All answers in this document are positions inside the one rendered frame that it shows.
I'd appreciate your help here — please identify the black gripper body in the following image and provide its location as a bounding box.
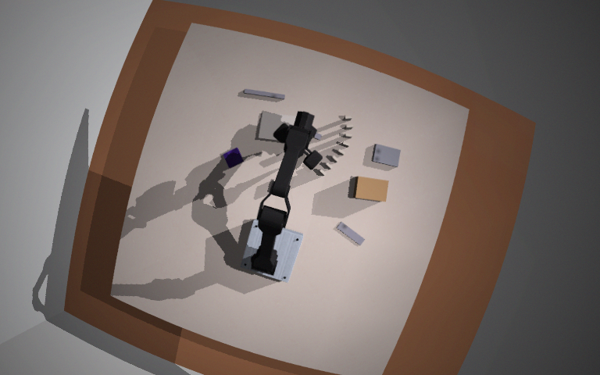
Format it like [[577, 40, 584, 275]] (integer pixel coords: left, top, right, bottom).
[[273, 123, 323, 170]]

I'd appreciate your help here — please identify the brown rectangular block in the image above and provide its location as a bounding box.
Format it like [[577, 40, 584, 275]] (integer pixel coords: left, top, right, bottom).
[[353, 176, 389, 202]]

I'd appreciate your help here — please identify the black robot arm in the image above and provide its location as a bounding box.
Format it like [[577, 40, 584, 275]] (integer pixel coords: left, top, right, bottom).
[[251, 111, 317, 275]]

